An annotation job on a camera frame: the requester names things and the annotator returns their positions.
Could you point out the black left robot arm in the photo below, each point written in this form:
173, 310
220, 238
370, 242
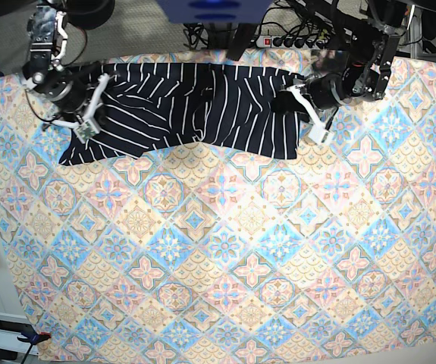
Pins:
370, 46

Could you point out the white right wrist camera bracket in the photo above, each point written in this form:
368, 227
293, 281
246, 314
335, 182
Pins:
86, 125

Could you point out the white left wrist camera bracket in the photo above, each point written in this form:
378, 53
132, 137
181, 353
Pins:
318, 132

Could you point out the navy white striped T-shirt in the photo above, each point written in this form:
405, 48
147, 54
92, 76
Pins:
153, 106

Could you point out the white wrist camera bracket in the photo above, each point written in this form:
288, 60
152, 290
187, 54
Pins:
318, 132
86, 125

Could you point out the white power strip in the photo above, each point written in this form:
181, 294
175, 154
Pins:
315, 41

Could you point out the white box lower left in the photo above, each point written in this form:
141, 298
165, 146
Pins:
11, 328

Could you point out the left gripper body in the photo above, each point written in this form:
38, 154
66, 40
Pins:
328, 91

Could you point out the black mount post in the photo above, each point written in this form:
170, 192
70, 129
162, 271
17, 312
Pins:
243, 36

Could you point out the blue orange clamp lower left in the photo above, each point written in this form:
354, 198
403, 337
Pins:
32, 339

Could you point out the patterned tile tablecloth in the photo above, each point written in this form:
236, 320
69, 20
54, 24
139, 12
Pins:
202, 254

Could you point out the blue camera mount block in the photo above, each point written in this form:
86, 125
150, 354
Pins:
214, 11

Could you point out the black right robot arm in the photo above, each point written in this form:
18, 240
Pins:
46, 74

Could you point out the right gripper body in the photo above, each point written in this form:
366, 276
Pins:
71, 94

